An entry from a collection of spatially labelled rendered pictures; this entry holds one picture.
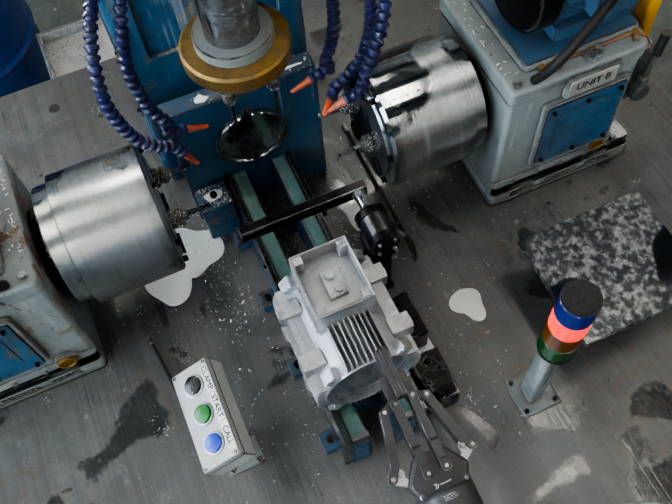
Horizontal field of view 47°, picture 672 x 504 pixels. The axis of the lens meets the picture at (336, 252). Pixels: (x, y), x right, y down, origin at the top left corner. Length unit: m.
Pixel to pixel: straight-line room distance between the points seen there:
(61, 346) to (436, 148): 0.78
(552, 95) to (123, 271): 0.84
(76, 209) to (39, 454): 0.50
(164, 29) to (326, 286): 0.57
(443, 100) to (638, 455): 0.73
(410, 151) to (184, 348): 0.60
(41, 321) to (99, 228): 0.20
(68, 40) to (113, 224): 1.52
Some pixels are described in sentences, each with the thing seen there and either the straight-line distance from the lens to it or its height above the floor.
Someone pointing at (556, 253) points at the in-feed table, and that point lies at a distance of 1.52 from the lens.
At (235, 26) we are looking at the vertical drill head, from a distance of 1.19.
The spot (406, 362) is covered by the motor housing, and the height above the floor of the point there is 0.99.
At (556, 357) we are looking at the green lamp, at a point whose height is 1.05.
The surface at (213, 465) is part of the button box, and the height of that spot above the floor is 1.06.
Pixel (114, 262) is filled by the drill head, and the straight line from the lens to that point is 1.36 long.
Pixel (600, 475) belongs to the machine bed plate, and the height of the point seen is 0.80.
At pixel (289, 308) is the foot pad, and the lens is 1.27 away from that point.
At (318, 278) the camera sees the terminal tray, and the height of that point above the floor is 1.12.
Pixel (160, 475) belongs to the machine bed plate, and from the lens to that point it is 1.51.
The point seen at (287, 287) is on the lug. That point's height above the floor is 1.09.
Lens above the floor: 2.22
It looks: 61 degrees down
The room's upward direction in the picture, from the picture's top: 6 degrees counter-clockwise
